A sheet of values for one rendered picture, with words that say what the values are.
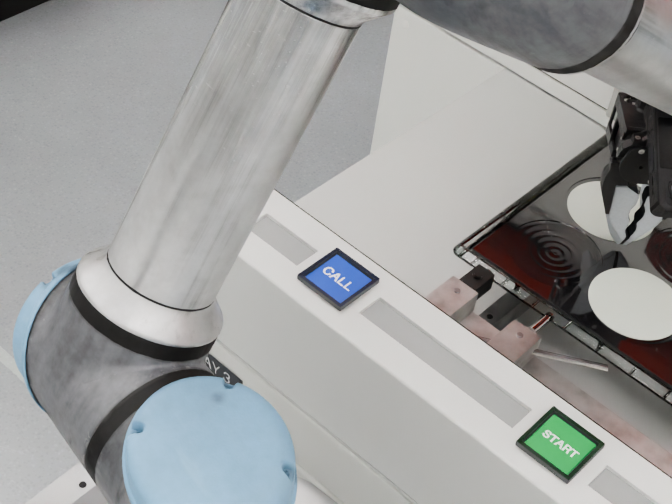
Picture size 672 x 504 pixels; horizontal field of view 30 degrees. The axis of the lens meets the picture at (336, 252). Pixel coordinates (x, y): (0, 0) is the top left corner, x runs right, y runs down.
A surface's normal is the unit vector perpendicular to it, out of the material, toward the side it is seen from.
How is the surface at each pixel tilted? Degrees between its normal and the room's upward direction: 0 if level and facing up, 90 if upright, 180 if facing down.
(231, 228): 87
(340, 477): 90
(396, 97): 90
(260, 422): 7
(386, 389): 90
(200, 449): 7
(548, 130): 0
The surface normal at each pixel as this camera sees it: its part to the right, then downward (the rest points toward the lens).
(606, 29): 0.46, 0.65
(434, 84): -0.67, 0.47
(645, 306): 0.11, -0.69
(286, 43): -0.01, 0.46
